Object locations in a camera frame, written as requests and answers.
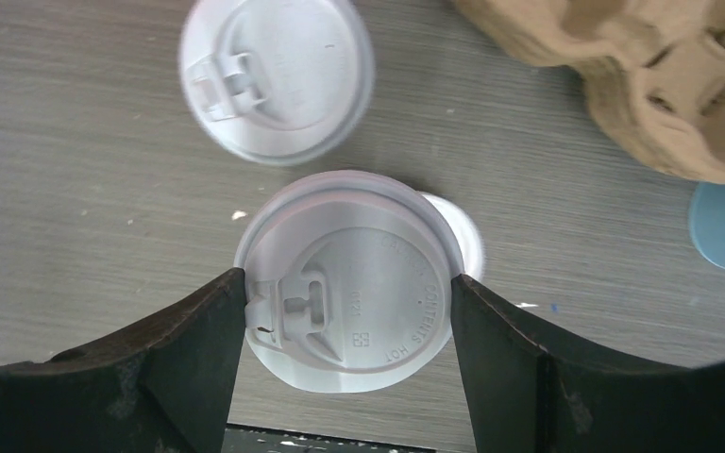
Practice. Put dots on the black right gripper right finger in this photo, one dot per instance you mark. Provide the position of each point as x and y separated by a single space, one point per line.
532 386

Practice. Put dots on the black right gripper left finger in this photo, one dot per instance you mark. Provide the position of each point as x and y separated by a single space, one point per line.
162 384

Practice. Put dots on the white plastic cup lid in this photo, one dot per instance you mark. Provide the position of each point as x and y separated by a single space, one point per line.
276 82

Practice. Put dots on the white lid stack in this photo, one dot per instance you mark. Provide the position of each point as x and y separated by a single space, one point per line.
466 233

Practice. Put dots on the cardboard cup carrier tray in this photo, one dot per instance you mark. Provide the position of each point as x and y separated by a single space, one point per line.
653 72

